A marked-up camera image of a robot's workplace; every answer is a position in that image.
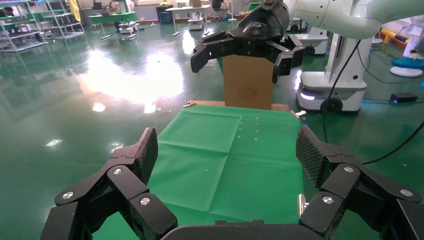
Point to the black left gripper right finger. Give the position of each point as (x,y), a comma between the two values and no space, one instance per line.
(344,185)

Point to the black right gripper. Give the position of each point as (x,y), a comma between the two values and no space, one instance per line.
(265,20)

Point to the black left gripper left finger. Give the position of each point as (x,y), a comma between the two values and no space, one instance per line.
(126,185)

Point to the small tall cardboard box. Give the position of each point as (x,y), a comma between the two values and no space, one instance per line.
(248,82)

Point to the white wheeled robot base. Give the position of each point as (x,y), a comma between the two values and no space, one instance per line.
(313,39)

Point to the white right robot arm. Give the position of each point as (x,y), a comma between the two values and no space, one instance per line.
(344,16)

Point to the silver metal clip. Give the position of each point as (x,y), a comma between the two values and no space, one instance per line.
(302,203)
(299,114)
(189,104)

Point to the small white mobile base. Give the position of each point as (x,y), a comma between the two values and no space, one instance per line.
(127,28)
(196,24)

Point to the white work table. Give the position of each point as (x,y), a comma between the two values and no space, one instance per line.
(188,9)

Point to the dark blue bin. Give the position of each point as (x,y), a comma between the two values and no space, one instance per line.
(164,15)

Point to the white wheeled robot chassis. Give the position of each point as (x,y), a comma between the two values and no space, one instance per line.
(348,82)

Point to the black power adapter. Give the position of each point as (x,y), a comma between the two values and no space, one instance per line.
(403,97)

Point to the green table cloth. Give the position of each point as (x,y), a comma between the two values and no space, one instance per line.
(228,159)

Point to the yellow orange tube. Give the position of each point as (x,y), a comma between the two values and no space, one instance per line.
(392,35)

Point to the green covered table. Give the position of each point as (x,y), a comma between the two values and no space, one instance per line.
(112,17)

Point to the white metal shelving rack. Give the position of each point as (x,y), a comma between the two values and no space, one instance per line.
(64,23)
(20,36)

